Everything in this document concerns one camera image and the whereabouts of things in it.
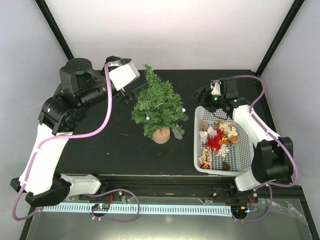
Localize left black frame post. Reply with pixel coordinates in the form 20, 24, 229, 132
35, 0, 74, 60

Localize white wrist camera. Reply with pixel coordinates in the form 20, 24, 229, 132
109, 62, 140, 91
210, 80, 221, 96

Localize right controller circuit board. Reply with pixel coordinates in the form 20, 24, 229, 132
231, 203, 258, 213

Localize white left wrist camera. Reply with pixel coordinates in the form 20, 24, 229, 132
109, 62, 140, 91

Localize burlap bow ornament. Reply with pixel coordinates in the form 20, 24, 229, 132
199, 120, 208, 130

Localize white slotted cable duct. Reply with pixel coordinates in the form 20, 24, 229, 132
43, 202, 232, 217

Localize white perforated plastic basket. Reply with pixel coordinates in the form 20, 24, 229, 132
193, 106, 254, 177

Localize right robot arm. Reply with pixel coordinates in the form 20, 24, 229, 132
193, 75, 299, 202

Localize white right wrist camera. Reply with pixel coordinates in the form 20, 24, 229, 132
210, 80, 221, 96

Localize brown pine cone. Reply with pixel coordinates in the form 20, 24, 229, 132
221, 161, 231, 172

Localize black frame post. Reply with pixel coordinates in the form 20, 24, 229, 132
35, 0, 74, 60
255, 0, 305, 77

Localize small green christmas tree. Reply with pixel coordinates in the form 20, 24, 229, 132
131, 64, 189, 139

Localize gold merry christmas sign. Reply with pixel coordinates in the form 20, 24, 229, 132
198, 147, 213, 170

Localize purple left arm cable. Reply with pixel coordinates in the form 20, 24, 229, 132
12, 60, 126, 221

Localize gold bell ornament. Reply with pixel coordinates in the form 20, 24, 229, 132
214, 121, 222, 126

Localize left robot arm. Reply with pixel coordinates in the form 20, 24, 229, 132
10, 56, 140, 208

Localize controller circuit board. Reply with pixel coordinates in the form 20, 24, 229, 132
91, 203, 110, 212
231, 203, 258, 213

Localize left controller circuit board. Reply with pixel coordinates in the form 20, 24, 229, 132
91, 203, 110, 212

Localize round wooden tree base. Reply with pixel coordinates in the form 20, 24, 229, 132
152, 127, 170, 144

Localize white bulb light string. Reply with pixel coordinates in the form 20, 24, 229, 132
144, 99, 187, 126

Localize wooden ornament pieces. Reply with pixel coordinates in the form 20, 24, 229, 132
219, 122, 240, 145

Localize right black frame post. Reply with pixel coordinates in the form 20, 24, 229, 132
255, 0, 305, 77

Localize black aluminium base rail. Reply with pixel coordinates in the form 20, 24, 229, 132
37, 174, 301, 203

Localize red star ornament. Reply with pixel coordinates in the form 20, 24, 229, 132
204, 129, 224, 151

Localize white snowflake ornament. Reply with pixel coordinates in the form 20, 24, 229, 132
216, 145, 230, 158

